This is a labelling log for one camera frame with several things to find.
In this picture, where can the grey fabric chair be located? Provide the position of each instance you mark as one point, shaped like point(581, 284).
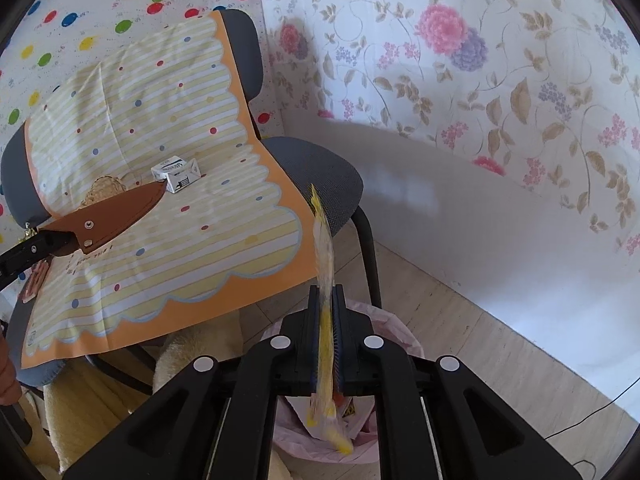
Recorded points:
point(320, 170)

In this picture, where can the knife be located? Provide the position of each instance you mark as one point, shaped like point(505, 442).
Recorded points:
point(115, 210)

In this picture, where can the yellow striped dotted cloth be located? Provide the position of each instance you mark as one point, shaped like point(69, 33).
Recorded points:
point(200, 240)

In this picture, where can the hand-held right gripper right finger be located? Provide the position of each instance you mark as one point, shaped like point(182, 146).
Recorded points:
point(338, 320)

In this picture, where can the white cigarette box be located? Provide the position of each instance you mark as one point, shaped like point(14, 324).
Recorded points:
point(175, 175)

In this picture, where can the clear yellow plastic packet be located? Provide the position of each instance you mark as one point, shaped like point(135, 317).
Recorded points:
point(325, 260)

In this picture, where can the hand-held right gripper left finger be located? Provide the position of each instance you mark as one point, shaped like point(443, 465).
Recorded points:
point(314, 320)

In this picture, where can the small pink wrapper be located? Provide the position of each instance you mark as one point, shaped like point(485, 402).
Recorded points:
point(35, 282)

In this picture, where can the balloon print backdrop sheet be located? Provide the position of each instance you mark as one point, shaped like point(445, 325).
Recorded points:
point(75, 10)

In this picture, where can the person's left hand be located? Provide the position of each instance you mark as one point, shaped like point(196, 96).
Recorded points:
point(7, 370)

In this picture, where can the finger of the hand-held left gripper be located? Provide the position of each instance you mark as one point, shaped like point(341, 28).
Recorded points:
point(15, 265)

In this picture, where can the yellow fluffy robe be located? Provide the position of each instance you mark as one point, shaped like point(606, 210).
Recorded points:
point(90, 410)

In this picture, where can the woven bamboo basket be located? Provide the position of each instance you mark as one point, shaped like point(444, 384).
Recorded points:
point(102, 187)

